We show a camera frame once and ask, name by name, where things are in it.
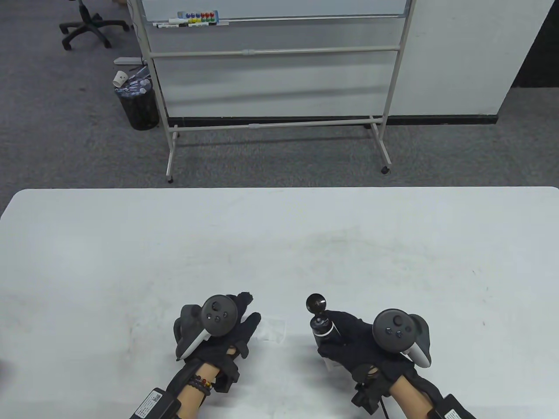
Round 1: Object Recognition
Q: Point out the person's right hand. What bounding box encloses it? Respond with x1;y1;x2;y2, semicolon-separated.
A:
317;309;416;384

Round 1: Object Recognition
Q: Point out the person's left hand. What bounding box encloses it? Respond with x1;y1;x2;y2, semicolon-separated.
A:
194;292;262;372

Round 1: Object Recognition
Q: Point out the black ball-head massage gun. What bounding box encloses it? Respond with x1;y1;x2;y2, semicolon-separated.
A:
306;293;342;350

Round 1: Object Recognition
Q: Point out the person's left forearm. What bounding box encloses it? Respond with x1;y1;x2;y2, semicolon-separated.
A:
174;365;220;419

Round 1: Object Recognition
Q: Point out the person's right forearm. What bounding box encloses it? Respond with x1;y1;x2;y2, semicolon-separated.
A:
388;374;438;419

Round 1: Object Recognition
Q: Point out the black wrist sensor module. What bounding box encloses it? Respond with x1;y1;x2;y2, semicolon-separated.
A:
213;365;241;394
351;366;381;416

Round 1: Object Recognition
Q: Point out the white cloth wipe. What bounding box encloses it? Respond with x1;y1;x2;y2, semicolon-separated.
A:
252;311;288;344

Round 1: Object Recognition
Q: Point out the black mesh trash bin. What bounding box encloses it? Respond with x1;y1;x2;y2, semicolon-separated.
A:
114;78;160;131

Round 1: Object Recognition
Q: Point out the rolling whiteboard with metal stand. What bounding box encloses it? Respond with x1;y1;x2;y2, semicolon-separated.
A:
130;0;417;184

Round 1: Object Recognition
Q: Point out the pile of plastic bottles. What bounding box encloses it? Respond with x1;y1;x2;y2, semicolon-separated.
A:
117;75;152;96

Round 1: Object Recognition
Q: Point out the black office chair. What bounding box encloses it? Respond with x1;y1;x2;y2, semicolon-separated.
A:
59;0;131;50

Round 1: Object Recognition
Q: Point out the black controller with white handle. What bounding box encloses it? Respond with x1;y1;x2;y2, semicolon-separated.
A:
174;295;239;361
372;309;433;369

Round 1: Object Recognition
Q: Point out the dark bead bracelet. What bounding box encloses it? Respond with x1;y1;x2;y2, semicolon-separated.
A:
188;375;215;396

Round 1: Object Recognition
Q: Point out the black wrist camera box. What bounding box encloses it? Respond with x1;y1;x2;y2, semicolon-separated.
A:
431;394;477;419
130;387;182;419

